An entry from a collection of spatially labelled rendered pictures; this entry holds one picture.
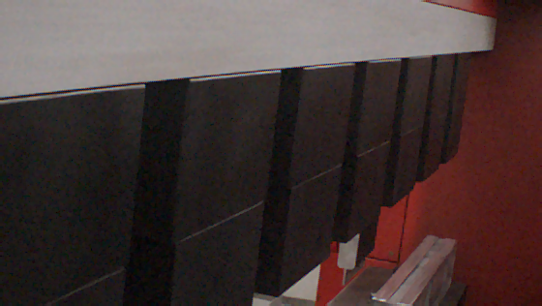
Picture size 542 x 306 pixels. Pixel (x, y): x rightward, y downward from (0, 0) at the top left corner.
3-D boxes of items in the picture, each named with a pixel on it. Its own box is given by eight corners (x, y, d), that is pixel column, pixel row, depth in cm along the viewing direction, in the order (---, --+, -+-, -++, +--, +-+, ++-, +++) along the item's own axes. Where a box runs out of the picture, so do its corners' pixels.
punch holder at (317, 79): (237, 237, 88) (259, 48, 85) (330, 256, 85) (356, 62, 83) (166, 275, 73) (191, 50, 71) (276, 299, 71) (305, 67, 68)
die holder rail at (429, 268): (420, 281, 195) (428, 234, 194) (449, 287, 194) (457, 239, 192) (362, 357, 148) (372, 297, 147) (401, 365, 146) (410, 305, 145)
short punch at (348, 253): (355, 264, 121) (366, 188, 120) (371, 267, 120) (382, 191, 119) (334, 284, 112) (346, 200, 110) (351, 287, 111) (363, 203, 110)
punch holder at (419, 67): (347, 177, 125) (365, 45, 123) (414, 189, 123) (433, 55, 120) (315, 196, 111) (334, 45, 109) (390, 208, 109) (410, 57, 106)
